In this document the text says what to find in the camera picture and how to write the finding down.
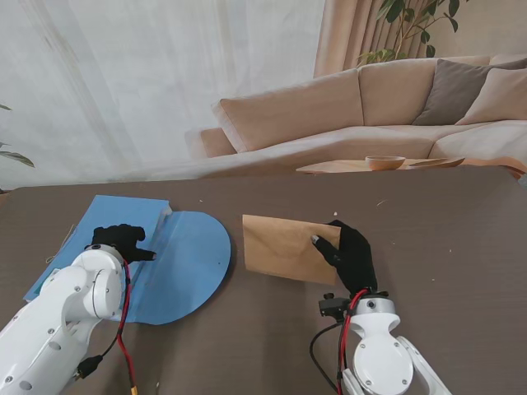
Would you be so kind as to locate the wooden bowl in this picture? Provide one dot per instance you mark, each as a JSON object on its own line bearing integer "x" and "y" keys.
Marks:
{"x": 385, "y": 164}

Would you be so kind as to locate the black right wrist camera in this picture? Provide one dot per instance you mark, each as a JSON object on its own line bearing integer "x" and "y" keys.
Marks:
{"x": 331, "y": 306}

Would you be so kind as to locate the tall green leafy plant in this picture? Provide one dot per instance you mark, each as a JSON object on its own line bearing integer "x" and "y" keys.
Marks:
{"x": 393, "y": 10}

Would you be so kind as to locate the beige pleated curtain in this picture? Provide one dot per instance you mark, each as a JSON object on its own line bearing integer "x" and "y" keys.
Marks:
{"x": 341, "y": 33}

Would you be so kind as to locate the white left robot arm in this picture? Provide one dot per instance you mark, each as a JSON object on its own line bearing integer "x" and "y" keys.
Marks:
{"x": 62, "y": 312}

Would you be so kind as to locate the beige sofa cushion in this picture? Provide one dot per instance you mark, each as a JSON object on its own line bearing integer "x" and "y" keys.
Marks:
{"x": 498, "y": 94}

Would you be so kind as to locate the beige sofa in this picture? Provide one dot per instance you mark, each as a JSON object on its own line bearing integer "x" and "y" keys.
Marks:
{"x": 288, "y": 115}

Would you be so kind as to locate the white sheer curtain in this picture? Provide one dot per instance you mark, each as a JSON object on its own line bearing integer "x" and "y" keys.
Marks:
{"x": 164, "y": 82}

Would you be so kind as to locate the blue file folder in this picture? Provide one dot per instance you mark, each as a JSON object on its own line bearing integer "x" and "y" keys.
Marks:
{"x": 185, "y": 267}

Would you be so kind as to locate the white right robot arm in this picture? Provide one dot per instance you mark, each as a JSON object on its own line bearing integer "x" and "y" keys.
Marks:
{"x": 383, "y": 362}

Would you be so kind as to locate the dark green plant leaves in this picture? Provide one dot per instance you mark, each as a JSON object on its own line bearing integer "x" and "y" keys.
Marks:
{"x": 18, "y": 158}

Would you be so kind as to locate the flat wooden tray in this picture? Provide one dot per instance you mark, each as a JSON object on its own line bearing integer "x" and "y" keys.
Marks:
{"x": 436, "y": 163}

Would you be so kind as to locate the brown paper envelope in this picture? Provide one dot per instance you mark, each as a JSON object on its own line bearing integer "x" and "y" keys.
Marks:
{"x": 280, "y": 247}

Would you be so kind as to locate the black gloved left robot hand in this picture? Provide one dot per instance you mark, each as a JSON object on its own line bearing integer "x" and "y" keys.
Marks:
{"x": 121, "y": 238}

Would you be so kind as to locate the grey-brown sofa cushion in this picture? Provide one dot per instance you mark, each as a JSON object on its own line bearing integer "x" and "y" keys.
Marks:
{"x": 453, "y": 90}

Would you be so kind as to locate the wooden coffee table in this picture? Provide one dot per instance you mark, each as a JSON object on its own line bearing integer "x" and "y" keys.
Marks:
{"x": 337, "y": 166}

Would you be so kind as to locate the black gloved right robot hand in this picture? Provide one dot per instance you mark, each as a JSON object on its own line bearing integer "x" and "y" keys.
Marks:
{"x": 356, "y": 259}

